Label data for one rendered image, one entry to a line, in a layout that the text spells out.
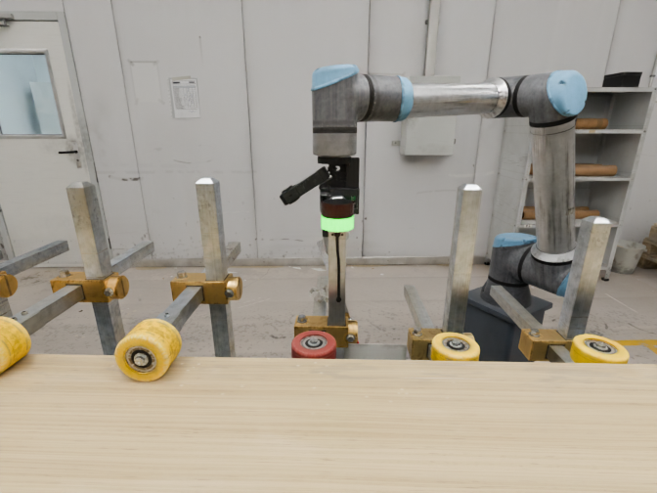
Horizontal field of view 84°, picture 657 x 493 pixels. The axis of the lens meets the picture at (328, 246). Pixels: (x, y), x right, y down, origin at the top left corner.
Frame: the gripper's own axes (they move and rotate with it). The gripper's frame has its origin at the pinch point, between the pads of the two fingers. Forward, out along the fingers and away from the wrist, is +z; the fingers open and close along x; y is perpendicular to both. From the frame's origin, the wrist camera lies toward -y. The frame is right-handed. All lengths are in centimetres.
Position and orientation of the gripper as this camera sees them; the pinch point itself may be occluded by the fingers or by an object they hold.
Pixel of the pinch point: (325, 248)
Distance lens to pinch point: 81.0
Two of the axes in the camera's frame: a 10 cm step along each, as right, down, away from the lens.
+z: 0.1, 9.5, 3.1
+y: 10.0, 0.0, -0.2
